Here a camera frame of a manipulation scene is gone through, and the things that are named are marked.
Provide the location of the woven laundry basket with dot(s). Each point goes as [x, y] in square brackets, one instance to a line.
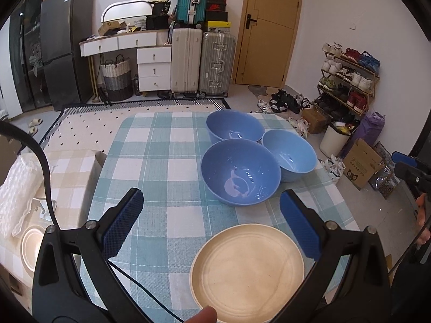
[116, 80]

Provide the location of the white bubble wrap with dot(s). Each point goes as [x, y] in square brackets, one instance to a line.
[20, 188]

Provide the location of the small brown cardboard box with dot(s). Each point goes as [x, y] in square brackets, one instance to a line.
[316, 121]

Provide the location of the white drawer chest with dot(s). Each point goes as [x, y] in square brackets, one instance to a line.
[153, 70]

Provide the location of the beige checked cloth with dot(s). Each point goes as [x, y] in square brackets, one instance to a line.
[77, 168]

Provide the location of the dark bottle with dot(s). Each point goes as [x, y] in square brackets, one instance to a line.
[136, 84]

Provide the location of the white vanity desk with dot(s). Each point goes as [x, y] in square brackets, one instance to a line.
[128, 40]

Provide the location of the person's left hand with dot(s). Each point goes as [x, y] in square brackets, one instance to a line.
[205, 316]

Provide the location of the black shoe box red logo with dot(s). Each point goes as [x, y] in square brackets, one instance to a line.
[216, 1]

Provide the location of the dark patterned plastic bag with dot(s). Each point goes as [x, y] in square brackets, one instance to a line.
[385, 175]

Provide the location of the yellow and black shoe box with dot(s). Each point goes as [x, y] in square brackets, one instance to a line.
[217, 27]

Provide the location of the person's right hand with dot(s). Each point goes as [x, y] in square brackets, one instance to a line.
[422, 208]

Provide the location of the cream plate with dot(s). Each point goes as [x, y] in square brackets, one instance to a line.
[249, 269]

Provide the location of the silver suitcase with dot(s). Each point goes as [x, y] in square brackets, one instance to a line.
[217, 64]

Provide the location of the black and white patterned rug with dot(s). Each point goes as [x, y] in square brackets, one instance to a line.
[101, 124]

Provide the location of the dark grey fridge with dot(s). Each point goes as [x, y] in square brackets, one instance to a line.
[64, 40]

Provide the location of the beige slipper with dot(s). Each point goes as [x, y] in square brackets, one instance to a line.
[36, 122]
[32, 132]

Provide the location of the plain black shoe box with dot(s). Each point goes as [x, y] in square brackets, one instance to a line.
[216, 15]

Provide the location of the black paper bag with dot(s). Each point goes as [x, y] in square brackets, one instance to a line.
[162, 8]

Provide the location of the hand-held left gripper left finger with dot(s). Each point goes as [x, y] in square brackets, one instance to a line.
[123, 222]

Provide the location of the light blue bowl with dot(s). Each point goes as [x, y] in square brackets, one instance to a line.
[289, 148]

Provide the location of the black storage box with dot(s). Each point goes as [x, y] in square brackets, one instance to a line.
[157, 22]

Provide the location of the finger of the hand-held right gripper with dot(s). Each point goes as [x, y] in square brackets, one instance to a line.
[404, 159]
[412, 174]

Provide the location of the metal phone stand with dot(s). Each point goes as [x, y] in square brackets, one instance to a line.
[41, 205]

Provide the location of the dark glass display cabinet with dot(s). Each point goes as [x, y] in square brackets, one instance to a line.
[30, 74]

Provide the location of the small cream dish stack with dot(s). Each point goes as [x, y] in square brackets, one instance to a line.
[32, 245]

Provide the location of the purple bag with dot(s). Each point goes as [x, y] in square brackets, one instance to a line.
[367, 131]

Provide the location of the small brown mat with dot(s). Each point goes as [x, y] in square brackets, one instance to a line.
[258, 90]

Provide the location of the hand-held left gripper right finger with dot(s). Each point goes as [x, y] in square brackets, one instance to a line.
[299, 225]

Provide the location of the scattered pile of sneakers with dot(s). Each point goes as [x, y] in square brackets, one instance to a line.
[281, 102]

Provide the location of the white and green sneaker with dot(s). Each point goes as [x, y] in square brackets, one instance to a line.
[330, 163]
[337, 175]

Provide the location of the cardboard box with cat print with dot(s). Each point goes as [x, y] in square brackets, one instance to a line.
[362, 165]

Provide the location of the open cardboard box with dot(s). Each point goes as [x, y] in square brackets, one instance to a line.
[108, 27]

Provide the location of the shoe rack with shoes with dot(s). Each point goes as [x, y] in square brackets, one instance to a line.
[357, 80]

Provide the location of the white trash bin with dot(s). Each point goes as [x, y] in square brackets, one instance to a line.
[333, 141]

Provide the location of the white suitcase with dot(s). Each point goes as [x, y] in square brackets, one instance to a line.
[187, 60]

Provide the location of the wooden door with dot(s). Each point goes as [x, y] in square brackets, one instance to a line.
[269, 40]

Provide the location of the oval white-framed mirror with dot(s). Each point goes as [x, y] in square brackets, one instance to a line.
[124, 13]

